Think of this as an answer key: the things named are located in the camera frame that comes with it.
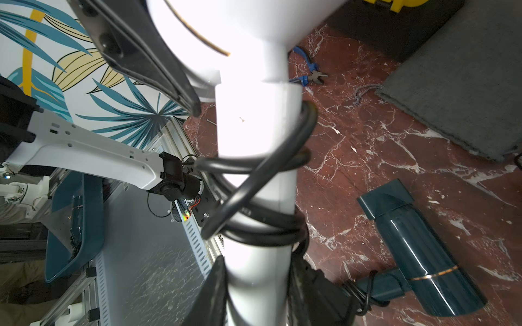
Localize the grey fabric drawstring pouch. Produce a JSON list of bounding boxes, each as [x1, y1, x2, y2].
[[354, 1, 521, 162]]

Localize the teal plastic bin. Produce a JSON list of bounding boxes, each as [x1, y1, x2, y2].
[[45, 172, 104, 283]]

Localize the white hair dryer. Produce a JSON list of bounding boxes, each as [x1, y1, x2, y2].
[[147, 1, 341, 325]]

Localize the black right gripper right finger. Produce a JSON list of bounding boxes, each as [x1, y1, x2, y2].
[[288, 255, 358, 325]]

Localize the yellow and black toolbox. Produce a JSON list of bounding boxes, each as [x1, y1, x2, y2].
[[326, 0, 464, 62]]

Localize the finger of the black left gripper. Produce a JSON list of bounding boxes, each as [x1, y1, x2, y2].
[[68, 0, 201, 117]]

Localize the black hair dryer cord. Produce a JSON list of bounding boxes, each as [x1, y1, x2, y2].
[[193, 100, 319, 255]]

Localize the dark green hair dryer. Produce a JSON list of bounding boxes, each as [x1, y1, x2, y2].
[[343, 179, 487, 317]]

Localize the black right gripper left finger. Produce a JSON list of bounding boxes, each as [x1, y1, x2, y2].
[[182, 255, 228, 326]]

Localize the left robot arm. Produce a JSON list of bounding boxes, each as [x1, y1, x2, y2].
[[1, 1, 201, 201]]

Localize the blue handled cutting pliers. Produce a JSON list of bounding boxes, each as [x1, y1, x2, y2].
[[288, 45, 330, 87]]

